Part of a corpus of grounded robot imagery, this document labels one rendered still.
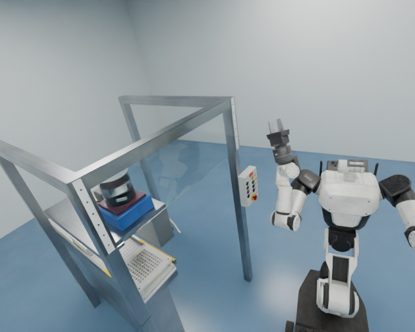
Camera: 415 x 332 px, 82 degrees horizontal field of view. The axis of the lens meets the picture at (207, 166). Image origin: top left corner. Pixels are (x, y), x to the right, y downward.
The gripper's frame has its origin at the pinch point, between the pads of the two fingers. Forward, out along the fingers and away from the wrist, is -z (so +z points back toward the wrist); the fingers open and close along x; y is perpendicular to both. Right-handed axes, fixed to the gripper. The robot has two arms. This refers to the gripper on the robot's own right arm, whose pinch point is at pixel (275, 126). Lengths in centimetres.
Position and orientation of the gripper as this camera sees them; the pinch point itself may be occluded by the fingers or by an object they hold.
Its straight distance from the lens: 123.5
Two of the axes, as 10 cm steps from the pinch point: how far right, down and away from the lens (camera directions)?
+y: -8.1, 2.8, -5.1
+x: 5.2, -0.7, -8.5
